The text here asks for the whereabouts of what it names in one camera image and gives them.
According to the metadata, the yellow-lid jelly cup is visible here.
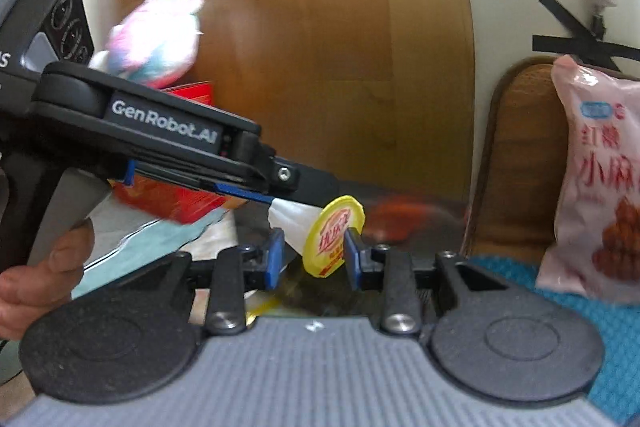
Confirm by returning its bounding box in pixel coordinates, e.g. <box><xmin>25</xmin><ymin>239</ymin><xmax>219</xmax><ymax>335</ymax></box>
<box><xmin>268</xmin><ymin>195</ymin><xmax>366</xmax><ymax>279</ymax></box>

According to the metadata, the person's left hand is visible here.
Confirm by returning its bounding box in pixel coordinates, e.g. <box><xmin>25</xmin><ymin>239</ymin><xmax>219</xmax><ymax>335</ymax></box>
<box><xmin>1</xmin><ymin>219</ymin><xmax>94</xmax><ymax>340</ymax></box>

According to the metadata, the black cardboard snack box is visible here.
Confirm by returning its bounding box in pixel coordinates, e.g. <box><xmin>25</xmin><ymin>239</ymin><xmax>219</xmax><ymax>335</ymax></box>
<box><xmin>246</xmin><ymin>182</ymin><xmax>469</xmax><ymax>321</ymax></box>

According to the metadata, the teal grid cloth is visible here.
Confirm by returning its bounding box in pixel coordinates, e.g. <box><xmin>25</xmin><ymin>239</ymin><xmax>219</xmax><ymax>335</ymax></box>
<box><xmin>73</xmin><ymin>197</ymin><xmax>238</xmax><ymax>298</ymax></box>

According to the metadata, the red gift bag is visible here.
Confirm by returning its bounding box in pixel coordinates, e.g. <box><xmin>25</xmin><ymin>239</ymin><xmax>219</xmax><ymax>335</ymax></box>
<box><xmin>112</xmin><ymin>81</ymin><xmax>244</xmax><ymax>225</ymax></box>

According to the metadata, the pink blue plush toy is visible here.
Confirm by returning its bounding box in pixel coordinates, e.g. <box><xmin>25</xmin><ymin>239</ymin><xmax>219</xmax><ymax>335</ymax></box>
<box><xmin>89</xmin><ymin>0</ymin><xmax>204</xmax><ymax>89</ymax></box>

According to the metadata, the brown woven chair back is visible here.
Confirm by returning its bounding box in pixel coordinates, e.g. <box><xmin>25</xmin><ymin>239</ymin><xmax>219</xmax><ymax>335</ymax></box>
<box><xmin>462</xmin><ymin>57</ymin><xmax>567</xmax><ymax>265</ymax></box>

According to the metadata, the wooden headboard panel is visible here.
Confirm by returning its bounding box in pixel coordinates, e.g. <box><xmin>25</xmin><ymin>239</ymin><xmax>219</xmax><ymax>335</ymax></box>
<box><xmin>120</xmin><ymin>0</ymin><xmax>475</xmax><ymax>200</ymax></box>

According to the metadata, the pink fried-twist snack bag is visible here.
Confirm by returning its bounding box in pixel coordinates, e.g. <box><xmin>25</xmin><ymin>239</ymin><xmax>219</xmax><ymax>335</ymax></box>
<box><xmin>536</xmin><ymin>56</ymin><xmax>639</xmax><ymax>305</ymax></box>

